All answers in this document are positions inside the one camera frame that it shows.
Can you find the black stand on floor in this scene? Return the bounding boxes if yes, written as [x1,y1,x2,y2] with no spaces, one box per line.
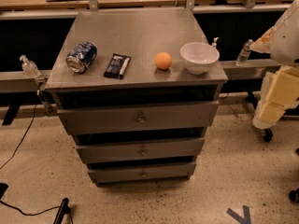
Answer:
[53,198,72,224]

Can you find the grey bottom drawer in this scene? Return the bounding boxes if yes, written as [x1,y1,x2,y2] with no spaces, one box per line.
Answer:
[88,162,196,184]

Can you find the grey middle drawer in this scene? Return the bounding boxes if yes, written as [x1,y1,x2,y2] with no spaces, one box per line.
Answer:
[76,138,205,164]

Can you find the clear water bottle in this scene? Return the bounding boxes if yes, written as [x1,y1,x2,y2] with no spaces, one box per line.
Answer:
[236,39,253,66]

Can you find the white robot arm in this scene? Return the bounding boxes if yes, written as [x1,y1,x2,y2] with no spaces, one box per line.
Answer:
[251,0,299,129]

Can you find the grey drawer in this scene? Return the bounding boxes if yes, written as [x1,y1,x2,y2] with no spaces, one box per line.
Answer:
[76,138,205,164]
[88,162,196,184]
[58,101,219,134]

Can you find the grey top drawer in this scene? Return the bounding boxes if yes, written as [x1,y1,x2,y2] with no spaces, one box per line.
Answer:
[58,101,219,134]

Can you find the orange fruit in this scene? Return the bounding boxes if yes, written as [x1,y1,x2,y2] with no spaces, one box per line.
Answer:
[155,52,172,70]

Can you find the clear sanitizer pump bottle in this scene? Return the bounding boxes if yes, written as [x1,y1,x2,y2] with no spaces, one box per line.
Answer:
[20,55,41,78]

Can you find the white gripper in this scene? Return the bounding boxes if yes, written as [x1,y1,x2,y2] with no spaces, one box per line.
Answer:
[250,27,299,129]

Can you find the black caster wheel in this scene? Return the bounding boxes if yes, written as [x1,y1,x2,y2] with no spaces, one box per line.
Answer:
[289,189,299,203]

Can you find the grey drawer cabinet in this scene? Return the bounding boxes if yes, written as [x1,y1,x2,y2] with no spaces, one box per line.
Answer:
[46,8,227,172]

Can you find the black snack bar packet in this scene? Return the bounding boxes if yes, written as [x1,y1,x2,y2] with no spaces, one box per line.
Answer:
[104,53,131,79]

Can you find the small white pump bottle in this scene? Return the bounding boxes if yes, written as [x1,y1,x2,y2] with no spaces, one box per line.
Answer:
[211,37,219,49]

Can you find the black floor cable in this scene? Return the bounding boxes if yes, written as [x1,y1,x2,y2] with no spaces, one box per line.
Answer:
[0,105,37,171]

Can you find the white bowl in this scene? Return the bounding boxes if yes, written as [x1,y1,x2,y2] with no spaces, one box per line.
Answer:
[180,42,220,75]

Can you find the blue soda can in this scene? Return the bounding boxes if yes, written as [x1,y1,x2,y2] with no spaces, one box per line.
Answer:
[65,41,97,74]

